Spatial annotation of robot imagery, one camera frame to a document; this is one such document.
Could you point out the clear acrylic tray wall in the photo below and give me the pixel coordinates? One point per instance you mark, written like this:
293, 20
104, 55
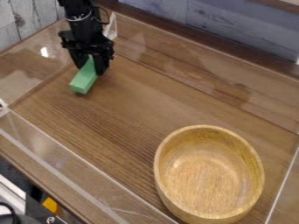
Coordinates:
86, 146

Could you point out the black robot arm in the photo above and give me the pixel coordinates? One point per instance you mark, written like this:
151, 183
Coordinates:
80, 6

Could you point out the clear acrylic corner bracket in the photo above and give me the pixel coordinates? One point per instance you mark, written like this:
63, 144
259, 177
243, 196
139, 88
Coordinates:
111, 28

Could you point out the green rectangular block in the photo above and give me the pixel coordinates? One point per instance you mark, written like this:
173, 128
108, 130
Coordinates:
84, 78

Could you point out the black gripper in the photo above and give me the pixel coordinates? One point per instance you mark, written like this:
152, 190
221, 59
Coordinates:
84, 39

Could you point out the black and yellow device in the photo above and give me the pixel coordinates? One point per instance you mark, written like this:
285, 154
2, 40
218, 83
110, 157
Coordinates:
19, 209

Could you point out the brown wooden bowl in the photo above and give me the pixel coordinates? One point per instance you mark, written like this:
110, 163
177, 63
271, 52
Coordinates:
209, 175

